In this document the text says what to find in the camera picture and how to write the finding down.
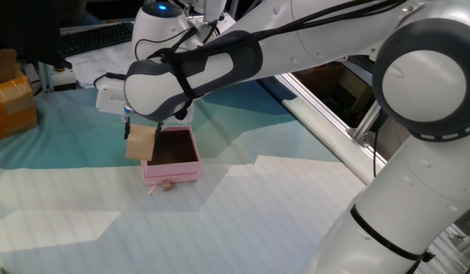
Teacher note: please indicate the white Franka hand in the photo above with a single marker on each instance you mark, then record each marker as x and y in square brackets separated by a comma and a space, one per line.
[109, 97]

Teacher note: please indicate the large wooden cube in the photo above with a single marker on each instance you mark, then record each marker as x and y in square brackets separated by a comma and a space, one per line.
[140, 144]

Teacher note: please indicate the pink gift box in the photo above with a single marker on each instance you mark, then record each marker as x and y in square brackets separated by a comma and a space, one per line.
[174, 169]

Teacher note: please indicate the small wooden block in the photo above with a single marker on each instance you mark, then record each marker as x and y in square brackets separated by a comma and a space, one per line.
[167, 185]

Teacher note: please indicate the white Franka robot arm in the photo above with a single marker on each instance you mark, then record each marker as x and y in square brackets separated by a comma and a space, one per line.
[410, 213]

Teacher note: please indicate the cardboard box with yellow tape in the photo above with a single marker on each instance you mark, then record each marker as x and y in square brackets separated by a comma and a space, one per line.
[14, 110]

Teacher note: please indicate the printed paper stack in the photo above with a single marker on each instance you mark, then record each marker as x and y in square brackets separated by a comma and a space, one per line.
[94, 61]

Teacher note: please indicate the black keyboard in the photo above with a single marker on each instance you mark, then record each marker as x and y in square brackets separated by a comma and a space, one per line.
[98, 38]

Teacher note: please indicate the teal white tablecloth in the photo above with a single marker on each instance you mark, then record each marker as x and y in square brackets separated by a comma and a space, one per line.
[220, 228]

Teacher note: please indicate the black monitor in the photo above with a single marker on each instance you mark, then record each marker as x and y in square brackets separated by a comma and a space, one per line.
[26, 26]

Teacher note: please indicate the silver blue wrist camera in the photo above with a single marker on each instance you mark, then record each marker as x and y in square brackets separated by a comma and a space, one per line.
[129, 110]

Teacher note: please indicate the aluminium table edge rail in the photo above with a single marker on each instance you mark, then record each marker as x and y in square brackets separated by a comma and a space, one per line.
[322, 110]

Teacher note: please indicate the aluminium frame post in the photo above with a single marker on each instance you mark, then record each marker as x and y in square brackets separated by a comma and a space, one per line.
[366, 122]

